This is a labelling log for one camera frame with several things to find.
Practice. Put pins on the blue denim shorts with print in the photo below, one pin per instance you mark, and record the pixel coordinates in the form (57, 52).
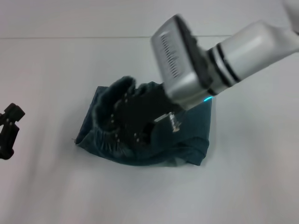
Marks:
(187, 130)

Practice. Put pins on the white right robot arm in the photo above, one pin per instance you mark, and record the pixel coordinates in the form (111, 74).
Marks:
(252, 42)

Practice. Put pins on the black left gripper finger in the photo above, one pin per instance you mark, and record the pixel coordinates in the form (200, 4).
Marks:
(16, 112)
(8, 140)

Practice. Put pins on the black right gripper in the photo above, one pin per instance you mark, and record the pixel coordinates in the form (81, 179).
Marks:
(151, 109)

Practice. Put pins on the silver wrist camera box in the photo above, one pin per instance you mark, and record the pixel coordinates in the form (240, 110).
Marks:
(177, 60)

